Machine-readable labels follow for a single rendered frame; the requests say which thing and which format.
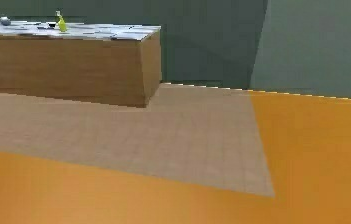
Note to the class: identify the wooden counter with marble top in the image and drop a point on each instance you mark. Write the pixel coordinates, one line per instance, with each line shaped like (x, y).
(66, 66)

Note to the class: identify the yellow green spray bottle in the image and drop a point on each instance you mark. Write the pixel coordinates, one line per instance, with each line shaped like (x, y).
(61, 24)

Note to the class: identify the grey round bowl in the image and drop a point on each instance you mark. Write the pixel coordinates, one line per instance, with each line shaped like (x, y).
(5, 21)

